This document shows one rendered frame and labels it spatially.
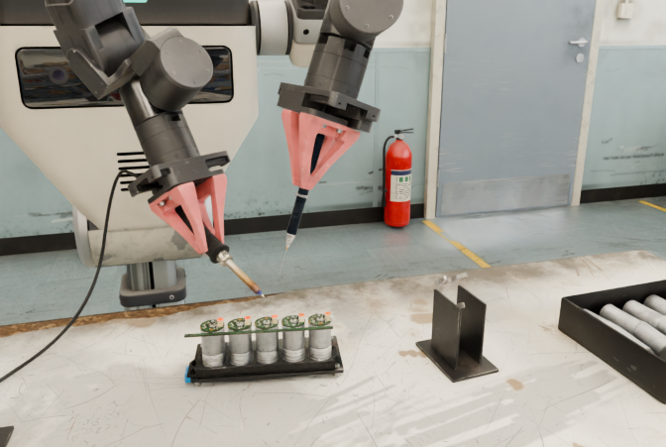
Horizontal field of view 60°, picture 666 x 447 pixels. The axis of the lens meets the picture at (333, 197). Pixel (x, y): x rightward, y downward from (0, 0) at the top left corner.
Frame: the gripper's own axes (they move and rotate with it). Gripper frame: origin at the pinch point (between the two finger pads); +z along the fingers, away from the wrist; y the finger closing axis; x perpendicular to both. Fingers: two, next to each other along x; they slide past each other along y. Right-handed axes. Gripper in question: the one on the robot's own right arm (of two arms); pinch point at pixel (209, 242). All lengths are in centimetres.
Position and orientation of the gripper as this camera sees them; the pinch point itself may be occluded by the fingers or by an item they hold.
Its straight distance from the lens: 66.4
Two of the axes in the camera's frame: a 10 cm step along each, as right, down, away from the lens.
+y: 6.2, -2.2, 7.5
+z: 3.9, 9.2, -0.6
